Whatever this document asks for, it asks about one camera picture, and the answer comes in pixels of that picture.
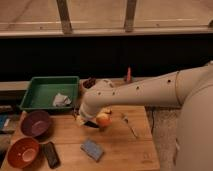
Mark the blue sponge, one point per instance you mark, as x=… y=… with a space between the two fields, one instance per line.
x=92 y=149

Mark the black brush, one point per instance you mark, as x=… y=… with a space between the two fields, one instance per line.
x=91 y=124

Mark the purple bowl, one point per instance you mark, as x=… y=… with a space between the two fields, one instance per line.
x=36 y=123

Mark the orange bowl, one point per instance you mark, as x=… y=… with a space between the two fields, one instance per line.
x=23 y=152

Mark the small utensil on table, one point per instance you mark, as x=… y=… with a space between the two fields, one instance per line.
x=125 y=119

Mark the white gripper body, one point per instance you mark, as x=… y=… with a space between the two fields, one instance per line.
x=87 y=113

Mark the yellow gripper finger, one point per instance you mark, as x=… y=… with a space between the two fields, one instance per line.
x=79 y=120

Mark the crumpled grey cloth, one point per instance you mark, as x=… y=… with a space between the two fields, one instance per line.
x=61 y=100

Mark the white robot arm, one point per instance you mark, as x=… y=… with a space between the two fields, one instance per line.
x=190 y=89

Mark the green plastic tray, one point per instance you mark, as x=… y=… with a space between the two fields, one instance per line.
x=42 y=91

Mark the white cup with dark contents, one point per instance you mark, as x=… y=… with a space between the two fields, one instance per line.
x=87 y=84

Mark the wooden clothespin pieces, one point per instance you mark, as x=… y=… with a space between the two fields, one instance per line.
x=107 y=110

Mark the black rectangular block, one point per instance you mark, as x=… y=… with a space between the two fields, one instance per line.
x=51 y=155

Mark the red handled tool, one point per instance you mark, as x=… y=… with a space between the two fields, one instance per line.
x=128 y=77

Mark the red yellow apple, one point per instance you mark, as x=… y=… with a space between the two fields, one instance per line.
x=103 y=120

